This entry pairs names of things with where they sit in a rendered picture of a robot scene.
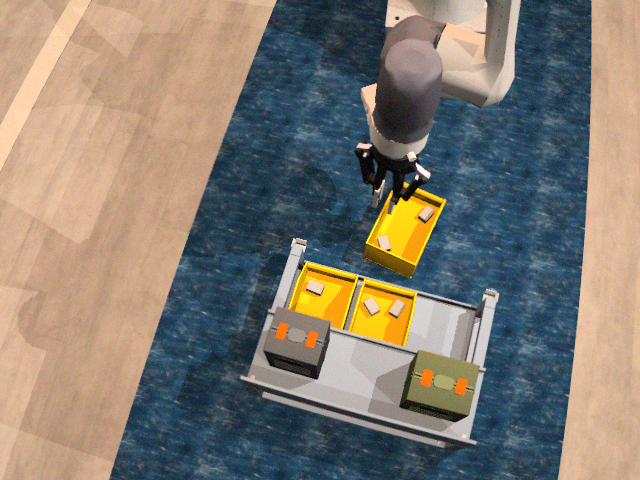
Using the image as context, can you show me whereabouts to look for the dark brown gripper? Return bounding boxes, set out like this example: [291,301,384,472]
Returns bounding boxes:
[355,140,432,215]

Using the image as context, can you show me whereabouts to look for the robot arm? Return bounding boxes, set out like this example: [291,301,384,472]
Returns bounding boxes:
[361,0,521,162]

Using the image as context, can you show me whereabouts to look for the yellow bin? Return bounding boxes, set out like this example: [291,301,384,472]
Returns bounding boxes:
[349,280,417,347]
[288,263,358,330]
[364,189,446,279]

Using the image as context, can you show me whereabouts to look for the grey metal shelf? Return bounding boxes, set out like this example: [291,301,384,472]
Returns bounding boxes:
[240,238,499,451]

